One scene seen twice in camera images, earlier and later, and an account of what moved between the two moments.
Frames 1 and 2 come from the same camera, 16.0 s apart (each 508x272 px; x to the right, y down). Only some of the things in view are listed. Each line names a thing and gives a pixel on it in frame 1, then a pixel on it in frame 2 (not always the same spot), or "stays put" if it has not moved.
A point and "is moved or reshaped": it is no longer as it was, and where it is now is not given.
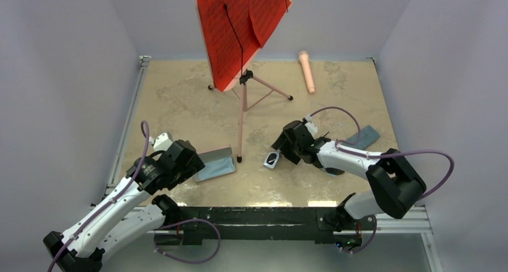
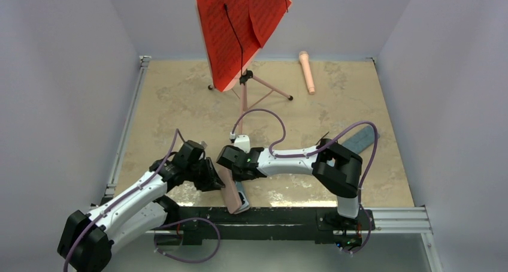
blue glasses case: x=368 y=136 stays put
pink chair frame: x=246 y=76 stays put
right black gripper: x=290 y=156 -> x=237 y=177
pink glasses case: x=217 y=162 is moved or reshaped
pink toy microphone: x=304 y=57 stays put
